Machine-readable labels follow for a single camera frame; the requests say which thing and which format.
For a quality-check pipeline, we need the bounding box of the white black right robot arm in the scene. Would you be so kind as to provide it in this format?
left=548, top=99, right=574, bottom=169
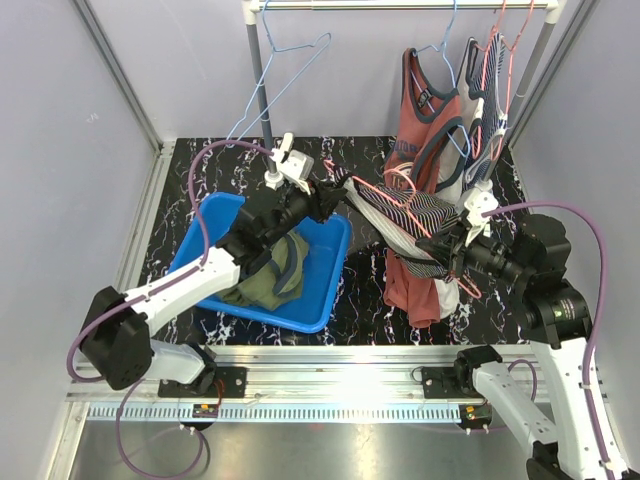
left=416, top=214, right=639, bottom=479

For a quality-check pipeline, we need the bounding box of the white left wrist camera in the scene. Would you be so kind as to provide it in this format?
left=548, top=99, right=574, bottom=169
left=265, top=132, right=314, bottom=195

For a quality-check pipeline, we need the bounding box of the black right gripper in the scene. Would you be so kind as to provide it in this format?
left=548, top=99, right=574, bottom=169
left=417, top=215, right=531, bottom=287

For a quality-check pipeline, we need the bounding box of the pink hanger at right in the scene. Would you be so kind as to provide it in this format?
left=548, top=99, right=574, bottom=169
left=471, top=1, right=535, bottom=163

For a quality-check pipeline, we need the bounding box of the green graphic tank top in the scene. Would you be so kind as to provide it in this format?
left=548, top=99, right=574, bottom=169
left=216, top=231, right=309, bottom=311

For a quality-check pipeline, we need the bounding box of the light blue wire hanger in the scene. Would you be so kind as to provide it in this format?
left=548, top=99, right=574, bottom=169
left=225, top=0, right=333, bottom=141

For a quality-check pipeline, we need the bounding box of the grey clothes rack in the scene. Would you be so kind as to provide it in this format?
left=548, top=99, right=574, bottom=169
left=241, top=0, right=571, bottom=201

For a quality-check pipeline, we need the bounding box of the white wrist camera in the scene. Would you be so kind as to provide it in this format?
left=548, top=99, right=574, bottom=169
left=456, top=186, right=499, bottom=247
left=265, top=132, right=314, bottom=195

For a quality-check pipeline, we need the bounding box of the pink wire hanger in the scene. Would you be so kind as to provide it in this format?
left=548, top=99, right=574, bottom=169
left=323, top=159, right=482, bottom=309

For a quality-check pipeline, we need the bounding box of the red graphic tank top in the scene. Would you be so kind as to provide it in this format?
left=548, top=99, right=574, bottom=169
left=384, top=48, right=462, bottom=329

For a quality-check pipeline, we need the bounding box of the black white striped tank top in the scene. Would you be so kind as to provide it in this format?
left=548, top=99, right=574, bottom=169
left=327, top=164, right=458, bottom=281

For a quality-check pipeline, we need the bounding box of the blue plastic bin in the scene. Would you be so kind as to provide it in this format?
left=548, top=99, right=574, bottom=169
left=168, top=192, right=351, bottom=334

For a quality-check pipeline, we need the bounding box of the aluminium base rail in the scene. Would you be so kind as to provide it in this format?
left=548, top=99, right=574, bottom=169
left=64, top=344, right=547, bottom=430

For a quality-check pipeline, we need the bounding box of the white navy trimmed tank top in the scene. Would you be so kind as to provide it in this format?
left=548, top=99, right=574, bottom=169
left=433, top=40, right=489, bottom=321

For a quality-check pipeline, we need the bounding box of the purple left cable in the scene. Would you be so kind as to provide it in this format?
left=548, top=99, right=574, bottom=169
left=66, top=139, right=279, bottom=476

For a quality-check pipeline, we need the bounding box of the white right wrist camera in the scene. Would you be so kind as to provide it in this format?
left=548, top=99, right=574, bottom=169
left=456, top=186, right=499, bottom=247

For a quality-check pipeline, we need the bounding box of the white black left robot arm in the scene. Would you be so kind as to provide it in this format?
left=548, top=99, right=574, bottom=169
left=70, top=184, right=346, bottom=397

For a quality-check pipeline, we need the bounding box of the navy striped tank top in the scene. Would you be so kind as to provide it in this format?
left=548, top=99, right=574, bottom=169
left=463, top=32, right=508, bottom=190

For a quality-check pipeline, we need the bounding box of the blue hanger under red top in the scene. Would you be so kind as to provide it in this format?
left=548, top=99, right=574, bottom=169
left=413, top=0, right=471, bottom=159

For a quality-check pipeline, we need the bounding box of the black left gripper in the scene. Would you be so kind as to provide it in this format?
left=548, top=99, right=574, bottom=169
left=263, top=177, right=347, bottom=248

